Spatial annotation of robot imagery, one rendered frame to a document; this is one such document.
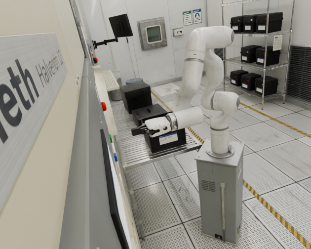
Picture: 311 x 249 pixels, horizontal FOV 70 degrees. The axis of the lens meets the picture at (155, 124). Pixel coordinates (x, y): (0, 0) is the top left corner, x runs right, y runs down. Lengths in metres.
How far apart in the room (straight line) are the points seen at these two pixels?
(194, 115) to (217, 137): 0.49
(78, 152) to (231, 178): 1.40
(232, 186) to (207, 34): 0.96
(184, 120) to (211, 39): 0.40
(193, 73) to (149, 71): 4.95
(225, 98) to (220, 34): 0.38
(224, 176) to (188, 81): 0.76
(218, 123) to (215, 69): 0.34
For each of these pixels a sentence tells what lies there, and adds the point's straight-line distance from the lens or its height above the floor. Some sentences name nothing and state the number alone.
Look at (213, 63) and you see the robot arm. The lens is 1.26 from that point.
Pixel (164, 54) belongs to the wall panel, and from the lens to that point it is 6.01.
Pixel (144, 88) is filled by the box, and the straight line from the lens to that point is 2.36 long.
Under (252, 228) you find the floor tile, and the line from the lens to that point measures 2.13.
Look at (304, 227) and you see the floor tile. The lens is 2.24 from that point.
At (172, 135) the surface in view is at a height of 0.87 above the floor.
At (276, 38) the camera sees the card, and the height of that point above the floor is 1.10.
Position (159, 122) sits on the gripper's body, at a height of 1.23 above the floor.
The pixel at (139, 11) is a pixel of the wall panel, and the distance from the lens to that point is 5.83.
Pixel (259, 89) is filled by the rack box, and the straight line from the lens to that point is 4.26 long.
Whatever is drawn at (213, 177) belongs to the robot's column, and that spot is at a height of 0.62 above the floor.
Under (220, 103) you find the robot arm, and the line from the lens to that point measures 1.37.
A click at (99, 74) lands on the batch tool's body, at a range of 1.62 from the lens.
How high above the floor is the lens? 1.64
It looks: 25 degrees down
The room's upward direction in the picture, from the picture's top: 10 degrees counter-clockwise
